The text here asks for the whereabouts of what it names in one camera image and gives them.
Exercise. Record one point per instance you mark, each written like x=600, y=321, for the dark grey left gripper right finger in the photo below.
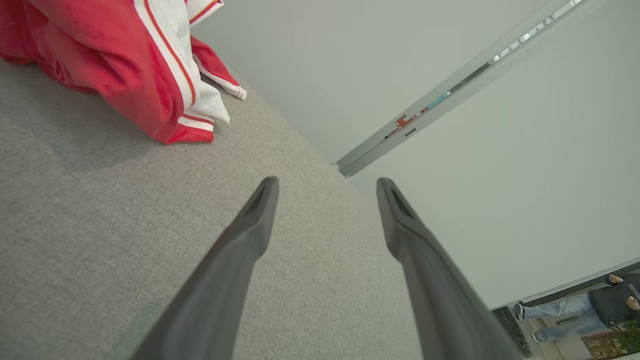
x=440, y=300

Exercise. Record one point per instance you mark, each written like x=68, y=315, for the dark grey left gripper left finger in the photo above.
x=220, y=290

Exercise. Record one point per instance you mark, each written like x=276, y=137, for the red Bulls basketball jersey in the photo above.
x=100, y=50

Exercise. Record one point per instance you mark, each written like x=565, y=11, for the black mesh panel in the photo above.
x=515, y=330

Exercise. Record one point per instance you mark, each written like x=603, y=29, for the person in jeans and dark top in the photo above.
x=610, y=305

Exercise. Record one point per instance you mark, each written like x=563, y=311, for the grey metal partition post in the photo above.
x=400, y=135

